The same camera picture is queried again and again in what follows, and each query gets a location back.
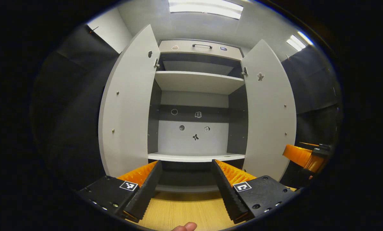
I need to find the grey cabinet shelf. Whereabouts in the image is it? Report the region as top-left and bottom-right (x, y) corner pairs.
(154, 71), (245, 95)
(147, 152), (246, 163)

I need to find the black backdrop cloth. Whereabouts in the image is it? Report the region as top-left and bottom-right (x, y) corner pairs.
(29, 26), (342, 190)

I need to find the grey double-door shoe cabinet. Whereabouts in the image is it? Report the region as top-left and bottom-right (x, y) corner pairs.
(98, 24), (297, 193)

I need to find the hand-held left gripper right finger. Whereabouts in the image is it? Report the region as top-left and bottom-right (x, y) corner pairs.
(211, 159), (297, 224)

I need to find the grey cabinet drawer front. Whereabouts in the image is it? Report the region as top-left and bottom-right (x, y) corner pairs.
(159, 39), (244, 61)

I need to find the ceiling light panel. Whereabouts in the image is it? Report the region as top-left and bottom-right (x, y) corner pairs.
(168, 0), (244, 20)
(286, 31), (314, 52)

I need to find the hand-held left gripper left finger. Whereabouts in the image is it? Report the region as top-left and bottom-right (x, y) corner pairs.
(76, 159), (163, 222)

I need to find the grey shoe cabinet door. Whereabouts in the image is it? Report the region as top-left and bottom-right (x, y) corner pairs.
(98, 24), (161, 178)
(241, 39), (297, 182)

